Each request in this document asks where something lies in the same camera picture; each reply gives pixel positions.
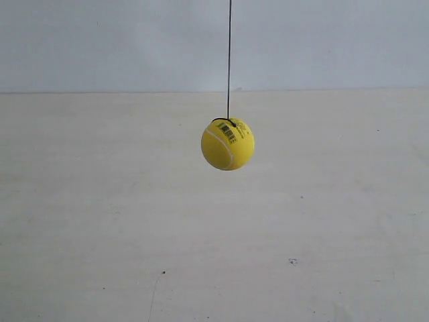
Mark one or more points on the yellow tennis ball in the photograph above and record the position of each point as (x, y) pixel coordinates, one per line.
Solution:
(227, 144)

